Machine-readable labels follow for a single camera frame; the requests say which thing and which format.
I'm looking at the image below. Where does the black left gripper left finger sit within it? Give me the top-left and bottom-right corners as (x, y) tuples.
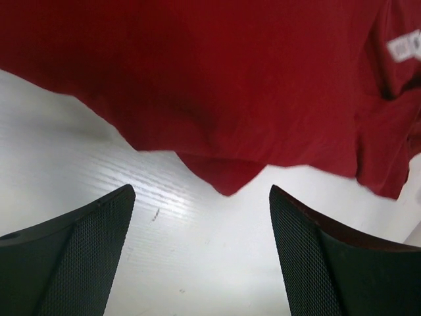
(1, 184), (136, 316)

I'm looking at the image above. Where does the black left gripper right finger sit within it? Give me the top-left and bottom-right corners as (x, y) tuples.
(269, 186), (420, 316)

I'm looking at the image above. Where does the dark red t shirt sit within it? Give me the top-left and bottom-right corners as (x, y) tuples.
(1, 1), (420, 199)

